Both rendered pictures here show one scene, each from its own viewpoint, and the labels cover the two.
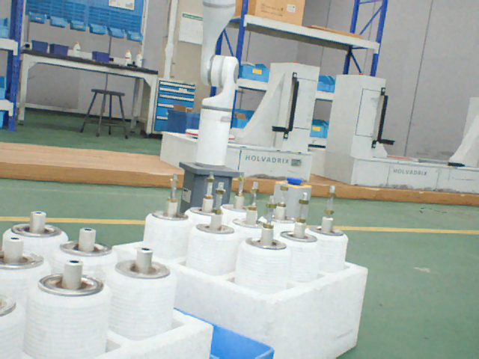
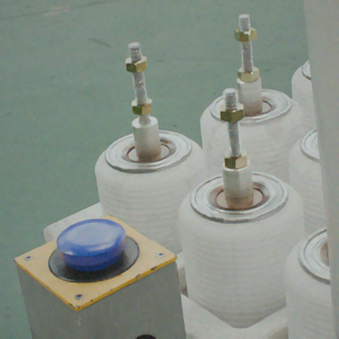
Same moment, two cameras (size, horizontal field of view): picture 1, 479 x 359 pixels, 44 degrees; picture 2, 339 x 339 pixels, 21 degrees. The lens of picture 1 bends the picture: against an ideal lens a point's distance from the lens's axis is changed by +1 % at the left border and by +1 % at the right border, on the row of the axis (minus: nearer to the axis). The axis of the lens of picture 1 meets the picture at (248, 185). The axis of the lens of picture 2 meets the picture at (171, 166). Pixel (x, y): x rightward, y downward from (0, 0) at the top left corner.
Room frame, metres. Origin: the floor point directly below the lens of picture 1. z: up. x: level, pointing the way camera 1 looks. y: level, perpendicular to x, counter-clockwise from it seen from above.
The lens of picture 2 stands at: (1.88, 0.10, 0.60)
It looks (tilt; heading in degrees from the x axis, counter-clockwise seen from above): 27 degrees down; 202
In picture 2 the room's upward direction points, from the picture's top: 7 degrees counter-clockwise
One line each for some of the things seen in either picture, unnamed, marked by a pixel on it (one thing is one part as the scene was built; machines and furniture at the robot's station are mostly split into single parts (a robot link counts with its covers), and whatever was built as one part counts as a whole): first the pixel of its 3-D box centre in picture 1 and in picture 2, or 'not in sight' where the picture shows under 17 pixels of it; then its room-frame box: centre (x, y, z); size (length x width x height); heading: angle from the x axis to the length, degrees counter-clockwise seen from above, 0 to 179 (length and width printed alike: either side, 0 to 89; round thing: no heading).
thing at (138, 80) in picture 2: (330, 203); (139, 87); (1.22, -0.18, 0.31); 0.01 x 0.01 x 0.08; 18
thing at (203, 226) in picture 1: (215, 229); not in sight; (1.10, 0.05, 0.25); 0.08 x 0.08 x 0.01
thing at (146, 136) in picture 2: (326, 225); (147, 138); (1.22, -0.18, 0.26); 0.02 x 0.02 x 0.03
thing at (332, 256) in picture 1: (319, 272); (160, 242); (1.22, -0.18, 0.16); 0.10 x 0.10 x 0.18
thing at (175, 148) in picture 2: (325, 231); (148, 152); (1.22, -0.18, 0.25); 0.08 x 0.08 x 0.01
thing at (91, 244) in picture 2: (294, 182); (92, 248); (1.48, -0.12, 0.32); 0.04 x 0.04 x 0.02
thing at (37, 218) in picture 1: (37, 223); not in sight; (0.91, 0.32, 0.26); 0.02 x 0.02 x 0.03
